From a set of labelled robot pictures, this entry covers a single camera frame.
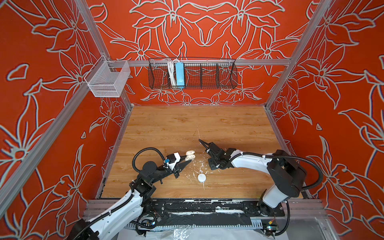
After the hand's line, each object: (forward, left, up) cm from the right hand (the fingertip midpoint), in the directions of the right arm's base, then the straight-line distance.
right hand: (210, 162), depth 89 cm
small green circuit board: (-32, -26, 0) cm, 41 cm away
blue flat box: (+42, +18, +35) cm, 57 cm away
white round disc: (-10, +6, +2) cm, 12 cm away
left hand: (-6, +13, +20) cm, 25 cm away
